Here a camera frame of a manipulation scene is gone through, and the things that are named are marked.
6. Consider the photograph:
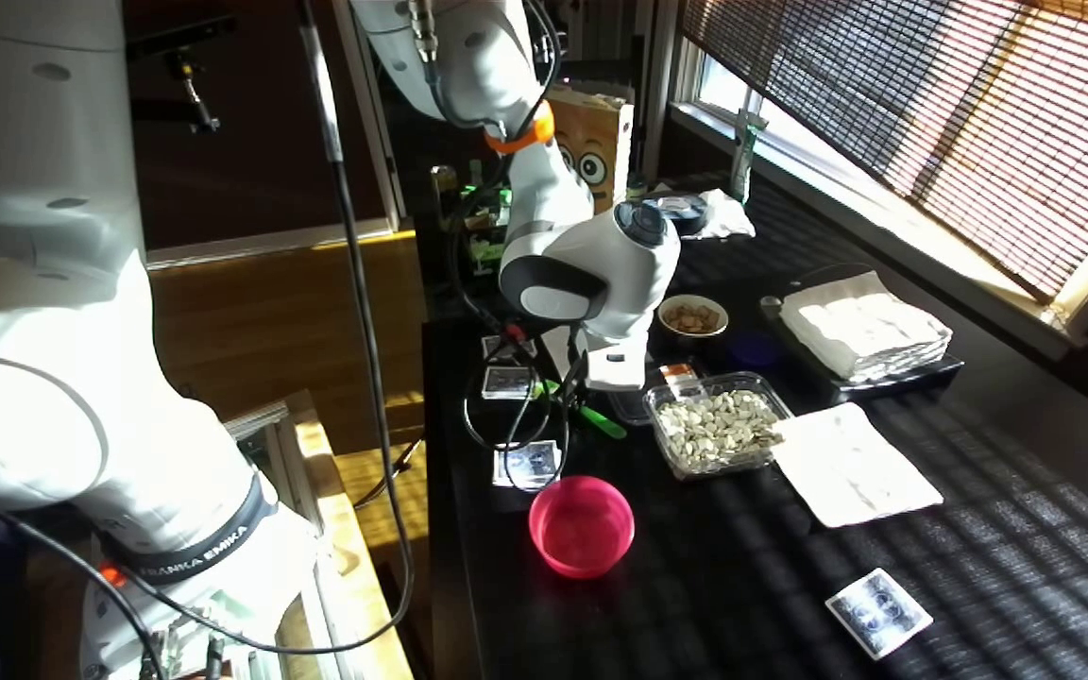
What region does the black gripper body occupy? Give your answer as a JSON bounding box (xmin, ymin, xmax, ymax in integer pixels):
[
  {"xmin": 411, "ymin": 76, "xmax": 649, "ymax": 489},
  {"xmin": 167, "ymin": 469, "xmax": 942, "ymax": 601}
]
[{"xmin": 536, "ymin": 321, "xmax": 600, "ymax": 396}]

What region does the pink plastic bowl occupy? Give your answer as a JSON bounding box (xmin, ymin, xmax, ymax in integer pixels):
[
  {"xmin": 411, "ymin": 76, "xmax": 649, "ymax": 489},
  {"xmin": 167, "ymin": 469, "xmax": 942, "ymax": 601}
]
[{"xmin": 526, "ymin": 472, "xmax": 640, "ymax": 580}]

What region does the small brown bowl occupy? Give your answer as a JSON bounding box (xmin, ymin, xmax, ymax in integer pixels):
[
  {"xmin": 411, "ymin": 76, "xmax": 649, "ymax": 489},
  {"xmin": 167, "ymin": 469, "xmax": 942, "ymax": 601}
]
[{"xmin": 653, "ymin": 290, "xmax": 732, "ymax": 346}]

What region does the paper towel with brown bits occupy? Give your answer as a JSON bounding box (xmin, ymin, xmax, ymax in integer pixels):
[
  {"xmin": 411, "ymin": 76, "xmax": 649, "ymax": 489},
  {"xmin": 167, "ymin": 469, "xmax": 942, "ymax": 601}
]
[{"xmin": 539, "ymin": 321, "xmax": 589, "ymax": 380}]

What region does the blue playing card stack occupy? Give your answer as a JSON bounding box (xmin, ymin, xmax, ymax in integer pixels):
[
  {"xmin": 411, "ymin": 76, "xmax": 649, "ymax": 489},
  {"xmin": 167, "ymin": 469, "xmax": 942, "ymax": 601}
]
[
  {"xmin": 480, "ymin": 361, "xmax": 544, "ymax": 403},
  {"xmin": 480, "ymin": 327, "xmax": 536, "ymax": 365},
  {"xmin": 488, "ymin": 434, "xmax": 566, "ymax": 489}
]

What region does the small orange snack packet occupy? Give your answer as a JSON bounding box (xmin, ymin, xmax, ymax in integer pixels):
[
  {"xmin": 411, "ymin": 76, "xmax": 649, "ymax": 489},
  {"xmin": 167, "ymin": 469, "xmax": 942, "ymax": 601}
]
[{"xmin": 659, "ymin": 360, "xmax": 711, "ymax": 400}]

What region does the clear container of seeds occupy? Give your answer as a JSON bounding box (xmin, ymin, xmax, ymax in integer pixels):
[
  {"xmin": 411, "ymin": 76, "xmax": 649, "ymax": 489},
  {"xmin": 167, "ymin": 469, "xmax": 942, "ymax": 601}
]
[{"xmin": 641, "ymin": 370, "xmax": 798, "ymax": 482}]

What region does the black round object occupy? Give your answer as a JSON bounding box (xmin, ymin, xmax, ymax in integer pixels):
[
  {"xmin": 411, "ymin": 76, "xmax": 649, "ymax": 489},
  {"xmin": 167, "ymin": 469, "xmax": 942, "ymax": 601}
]
[{"xmin": 649, "ymin": 187, "xmax": 716, "ymax": 241}]

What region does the crumpled white cloth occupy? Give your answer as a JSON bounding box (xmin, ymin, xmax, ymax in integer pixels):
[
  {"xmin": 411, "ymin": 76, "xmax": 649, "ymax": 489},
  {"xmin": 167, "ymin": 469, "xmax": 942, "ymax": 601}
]
[{"xmin": 693, "ymin": 185, "xmax": 762, "ymax": 245}]

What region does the orange box with cartoon face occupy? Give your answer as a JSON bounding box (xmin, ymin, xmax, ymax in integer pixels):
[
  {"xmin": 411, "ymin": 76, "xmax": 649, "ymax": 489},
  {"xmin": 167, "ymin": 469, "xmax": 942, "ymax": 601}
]
[{"xmin": 547, "ymin": 81, "xmax": 640, "ymax": 212}]

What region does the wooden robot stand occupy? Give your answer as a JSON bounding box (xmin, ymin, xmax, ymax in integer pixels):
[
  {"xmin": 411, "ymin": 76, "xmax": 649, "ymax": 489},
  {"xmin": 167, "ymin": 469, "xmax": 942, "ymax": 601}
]
[{"xmin": 283, "ymin": 387, "xmax": 419, "ymax": 680}]

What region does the flat white napkin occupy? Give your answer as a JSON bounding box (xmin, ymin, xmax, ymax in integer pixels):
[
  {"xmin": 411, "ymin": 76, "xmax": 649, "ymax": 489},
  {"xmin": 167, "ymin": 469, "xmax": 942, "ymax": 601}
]
[{"xmin": 767, "ymin": 400, "xmax": 950, "ymax": 531}]

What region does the white napkin stack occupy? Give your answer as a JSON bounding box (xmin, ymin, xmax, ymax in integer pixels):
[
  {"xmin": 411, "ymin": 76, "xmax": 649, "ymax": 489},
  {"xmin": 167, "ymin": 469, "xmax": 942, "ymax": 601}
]
[{"xmin": 779, "ymin": 269, "xmax": 958, "ymax": 386}]

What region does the single blue playing card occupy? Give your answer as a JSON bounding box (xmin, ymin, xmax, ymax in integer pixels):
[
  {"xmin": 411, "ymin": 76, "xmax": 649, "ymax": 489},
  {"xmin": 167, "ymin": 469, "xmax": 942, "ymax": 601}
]
[{"xmin": 825, "ymin": 567, "xmax": 936, "ymax": 664}]

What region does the bamboo window blind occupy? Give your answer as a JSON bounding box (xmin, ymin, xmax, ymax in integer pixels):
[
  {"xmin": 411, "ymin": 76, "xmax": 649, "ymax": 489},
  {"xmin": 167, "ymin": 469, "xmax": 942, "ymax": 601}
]
[{"xmin": 680, "ymin": 0, "xmax": 1088, "ymax": 307}]

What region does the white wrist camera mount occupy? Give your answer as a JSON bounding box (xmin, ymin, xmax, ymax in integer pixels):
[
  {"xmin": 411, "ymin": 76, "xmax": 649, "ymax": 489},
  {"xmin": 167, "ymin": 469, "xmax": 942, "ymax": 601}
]
[{"xmin": 582, "ymin": 342, "xmax": 649, "ymax": 394}]

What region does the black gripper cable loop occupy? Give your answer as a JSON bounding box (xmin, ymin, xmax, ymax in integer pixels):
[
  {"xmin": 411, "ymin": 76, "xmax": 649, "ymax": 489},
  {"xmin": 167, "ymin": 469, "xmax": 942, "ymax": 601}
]
[{"xmin": 463, "ymin": 361, "xmax": 585, "ymax": 498}]

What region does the black floor cable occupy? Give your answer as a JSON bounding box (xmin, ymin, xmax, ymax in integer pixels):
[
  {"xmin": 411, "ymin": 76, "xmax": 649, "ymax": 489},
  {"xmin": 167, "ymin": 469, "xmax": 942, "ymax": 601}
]
[{"xmin": 361, "ymin": 434, "xmax": 427, "ymax": 510}]

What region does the long black robot cable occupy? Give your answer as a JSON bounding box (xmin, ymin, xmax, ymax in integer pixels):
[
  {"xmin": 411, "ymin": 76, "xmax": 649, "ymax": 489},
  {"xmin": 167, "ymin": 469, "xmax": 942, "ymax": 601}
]
[{"xmin": 296, "ymin": 0, "xmax": 424, "ymax": 659}]

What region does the orange strap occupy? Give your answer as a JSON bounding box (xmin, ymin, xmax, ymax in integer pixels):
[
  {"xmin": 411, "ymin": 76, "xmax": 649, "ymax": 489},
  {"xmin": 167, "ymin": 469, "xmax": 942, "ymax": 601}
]
[{"xmin": 480, "ymin": 104, "xmax": 561, "ymax": 161}]

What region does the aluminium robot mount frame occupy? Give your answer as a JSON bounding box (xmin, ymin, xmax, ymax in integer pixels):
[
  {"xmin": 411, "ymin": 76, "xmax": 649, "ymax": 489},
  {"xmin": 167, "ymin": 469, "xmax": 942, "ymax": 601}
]
[{"xmin": 84, "ymin": 403, "xmax": 368, "ymax": 680}]

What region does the white window frame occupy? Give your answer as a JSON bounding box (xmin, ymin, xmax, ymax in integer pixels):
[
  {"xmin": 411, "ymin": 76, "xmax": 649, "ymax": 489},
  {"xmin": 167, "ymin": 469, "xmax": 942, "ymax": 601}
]
[{"xmin": 636, "ymin": 0, "xmax": 1088, "ymax": 346}]

